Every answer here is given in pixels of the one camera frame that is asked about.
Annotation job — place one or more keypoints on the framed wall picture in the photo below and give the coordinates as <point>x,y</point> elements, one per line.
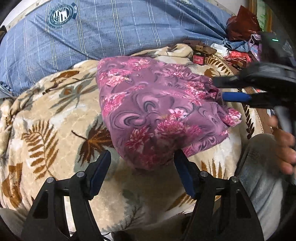
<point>263,12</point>

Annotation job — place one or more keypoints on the red crumpled packet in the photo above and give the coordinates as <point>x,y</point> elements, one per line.
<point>237,58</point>

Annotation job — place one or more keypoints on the dark red plastic bag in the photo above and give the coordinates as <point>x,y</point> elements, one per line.
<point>242,26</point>

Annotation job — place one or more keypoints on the blue plaid quilt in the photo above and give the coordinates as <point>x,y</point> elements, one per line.
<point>59,34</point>

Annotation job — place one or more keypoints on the beige leaf-print fleece blanket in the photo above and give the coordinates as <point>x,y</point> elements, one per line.
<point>55,129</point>

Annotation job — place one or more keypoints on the lilac patterned cloth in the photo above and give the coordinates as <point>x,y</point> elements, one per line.
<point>255,46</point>

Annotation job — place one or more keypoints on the purple pink floral garment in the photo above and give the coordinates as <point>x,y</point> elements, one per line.
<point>152,108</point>

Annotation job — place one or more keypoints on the grey trouser right leg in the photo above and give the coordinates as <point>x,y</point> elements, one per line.
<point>263,181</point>

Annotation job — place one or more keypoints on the brown leather pouch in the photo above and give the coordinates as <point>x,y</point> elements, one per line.
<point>197,45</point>

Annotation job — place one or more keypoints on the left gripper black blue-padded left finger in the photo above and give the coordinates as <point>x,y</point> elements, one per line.
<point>61,210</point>

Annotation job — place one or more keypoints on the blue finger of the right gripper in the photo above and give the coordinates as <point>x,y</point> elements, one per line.
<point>236,97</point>

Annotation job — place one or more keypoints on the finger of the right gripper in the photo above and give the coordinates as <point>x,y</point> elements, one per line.
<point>227,82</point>

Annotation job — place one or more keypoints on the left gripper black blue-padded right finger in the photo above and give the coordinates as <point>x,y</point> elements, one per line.
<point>223,210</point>

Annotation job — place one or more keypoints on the right hand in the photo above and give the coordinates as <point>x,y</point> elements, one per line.
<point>285,154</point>

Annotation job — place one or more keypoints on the small red box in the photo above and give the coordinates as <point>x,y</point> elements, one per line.
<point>198,58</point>

